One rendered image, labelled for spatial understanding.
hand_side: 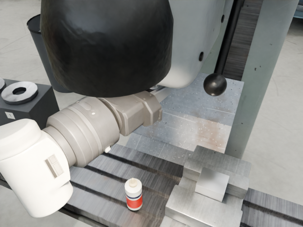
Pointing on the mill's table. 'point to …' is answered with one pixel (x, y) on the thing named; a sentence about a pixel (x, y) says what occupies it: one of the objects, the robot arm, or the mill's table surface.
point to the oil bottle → (134, 194)
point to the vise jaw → (200, 210)
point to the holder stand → (26, 102)
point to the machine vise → (232, 169)
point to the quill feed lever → (223, 54)
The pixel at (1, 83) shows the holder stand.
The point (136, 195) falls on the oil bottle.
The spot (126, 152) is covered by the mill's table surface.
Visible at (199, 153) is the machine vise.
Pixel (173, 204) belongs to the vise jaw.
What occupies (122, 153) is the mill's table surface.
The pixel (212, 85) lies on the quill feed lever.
